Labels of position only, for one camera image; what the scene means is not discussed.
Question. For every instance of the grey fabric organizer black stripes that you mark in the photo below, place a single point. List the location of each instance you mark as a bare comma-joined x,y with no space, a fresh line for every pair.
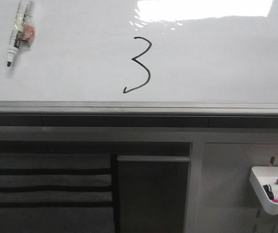
58,193

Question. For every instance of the white whiteboard marker with magnet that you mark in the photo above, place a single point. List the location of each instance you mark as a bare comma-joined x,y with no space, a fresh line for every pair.
22,30

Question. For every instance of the white plastic marker tray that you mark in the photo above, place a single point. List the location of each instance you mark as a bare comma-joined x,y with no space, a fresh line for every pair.
264,180

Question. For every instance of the dark grey panel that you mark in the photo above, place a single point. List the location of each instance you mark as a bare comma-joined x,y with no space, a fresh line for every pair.
152,195

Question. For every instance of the white whiteboard with grey frame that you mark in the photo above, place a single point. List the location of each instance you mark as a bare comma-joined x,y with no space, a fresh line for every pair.
189,57

